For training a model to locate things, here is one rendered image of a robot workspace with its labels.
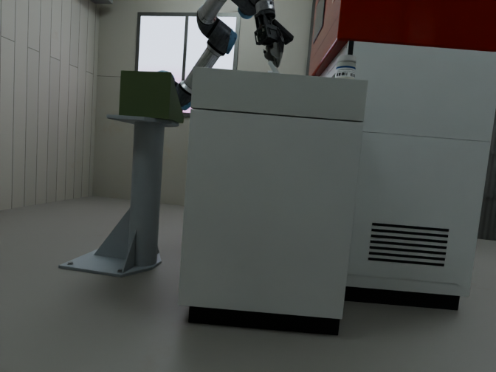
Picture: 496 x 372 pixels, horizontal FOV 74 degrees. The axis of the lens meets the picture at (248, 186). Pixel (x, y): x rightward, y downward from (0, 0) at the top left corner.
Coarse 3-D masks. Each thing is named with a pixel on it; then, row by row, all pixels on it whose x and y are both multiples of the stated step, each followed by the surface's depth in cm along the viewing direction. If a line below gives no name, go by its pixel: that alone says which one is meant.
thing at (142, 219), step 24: (120, 120) 177; (144, 120) 166; (168, 120) 174; (144, 144) 175; (144, 168) 176; (144, 192) 178; (144, 216) 179; (120, 240) 191; (144, 240) 180; (72, 264) 176; (96, 264) 179; (120, 264) 182; (144, 264) 182
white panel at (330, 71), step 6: (348, 42) 149; (342, 48) 158; (348, 48) 149; (342, 54) 157; (348, 54) 149; (336, 60) 170; (330, 66) 183; (336, 66) 169; (324, 72) 199; (330, 72) 182
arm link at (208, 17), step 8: (208, 0) 150; (216, 0) 144; (224, 0) 144; (200, 8) 163; (208, 8) 153; (216, 8) 151; (200, 16) 164; (208, 16) 160; (216, 16) 172; (200, 24) 168; (208, 24) 167
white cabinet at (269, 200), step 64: (192, 128) 119; (256, 128) 119; (320, 128) 118; (192, 192) 121; (256, 192) 121; (320, 192) 120; (192, 256) 123; (256, 256) 123; (320, 256) 122; (192, 320) 129; (256, 320) 128; (320, 320) 128
